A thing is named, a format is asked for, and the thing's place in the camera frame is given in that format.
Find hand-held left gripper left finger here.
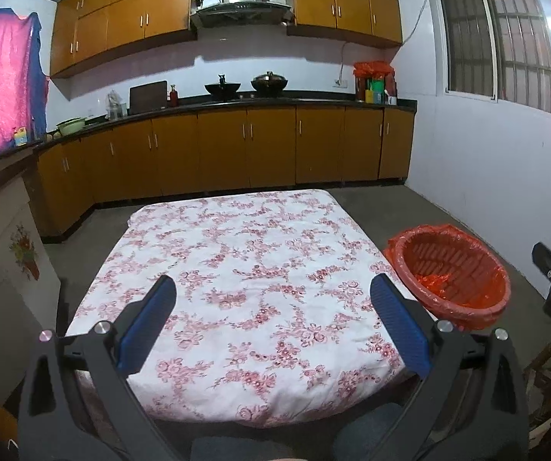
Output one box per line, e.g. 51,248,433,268
16,275,180,461

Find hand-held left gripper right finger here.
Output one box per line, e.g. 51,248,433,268
370,274,530,461

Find orange plastic basket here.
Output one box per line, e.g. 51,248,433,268
383,223,511,332

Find person's right leg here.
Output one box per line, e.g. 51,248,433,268
345,402,403,461

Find floral tablecloth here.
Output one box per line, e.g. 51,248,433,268
64,188,437,428

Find green basin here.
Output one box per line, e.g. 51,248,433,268
55,118,86,136

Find clear glass jar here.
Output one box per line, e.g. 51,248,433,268
106,90,127,121

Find wooden base cabinets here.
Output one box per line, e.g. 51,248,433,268
35,104,417,238

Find brown cutting board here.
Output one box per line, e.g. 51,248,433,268
129,81,168,115

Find barred window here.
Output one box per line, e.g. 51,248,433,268
424,0,551,116

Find black kitchen countertop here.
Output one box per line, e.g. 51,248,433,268
0,96,418,174

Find gas hob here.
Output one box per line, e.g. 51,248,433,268
201,93,295,105

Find black wok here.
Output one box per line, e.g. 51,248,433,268
204,73,242,101

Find crumpled red bag cover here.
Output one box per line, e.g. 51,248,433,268
353,61,395,78

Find black pot with lid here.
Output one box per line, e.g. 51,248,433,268
251,71,289,94

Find pink and blue hanging cloth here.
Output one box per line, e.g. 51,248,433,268
0,7,48,152

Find steel range hood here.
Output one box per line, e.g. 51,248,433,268
190,0,296,30

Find white power cord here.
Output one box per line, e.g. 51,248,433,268
338,41,353,82

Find thin wall cable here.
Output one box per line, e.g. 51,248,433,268
403,0,437,46

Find wooden wall cabinets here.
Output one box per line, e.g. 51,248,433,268
50,0,403,78

